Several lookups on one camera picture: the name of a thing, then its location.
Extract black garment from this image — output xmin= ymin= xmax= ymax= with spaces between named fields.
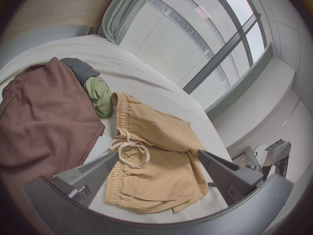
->
xmin=60 ymin=57 xmax=101 ymax=85

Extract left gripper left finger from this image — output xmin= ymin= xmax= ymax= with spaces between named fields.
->
xmin=51 ymin=151 xmax=119 ymax=209

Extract tan shorts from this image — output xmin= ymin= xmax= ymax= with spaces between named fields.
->
xmin=104 ymin=92 xmax=209 ymax=214

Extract green garment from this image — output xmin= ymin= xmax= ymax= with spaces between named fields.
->
xmin=83 ymin=76 xmax=113 ymax=118

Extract grey-green curtain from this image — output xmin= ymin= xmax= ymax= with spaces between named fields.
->
xmin=99 ymin=0 xmax=157 ymax=45

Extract window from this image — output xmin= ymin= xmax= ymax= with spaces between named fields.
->
xmin=115 ymin=0 xmax=267 ymax=113

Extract bed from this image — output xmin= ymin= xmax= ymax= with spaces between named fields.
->
xmin=0 ymin=0 xmax=234 ymax=221

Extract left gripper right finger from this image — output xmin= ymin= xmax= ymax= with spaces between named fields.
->
xmin=197 ymin=149 xmax=264 ymax=207

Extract brown shorts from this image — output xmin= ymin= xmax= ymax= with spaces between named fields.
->
xmin=0 ymin=57 xmax=105 ymax=220

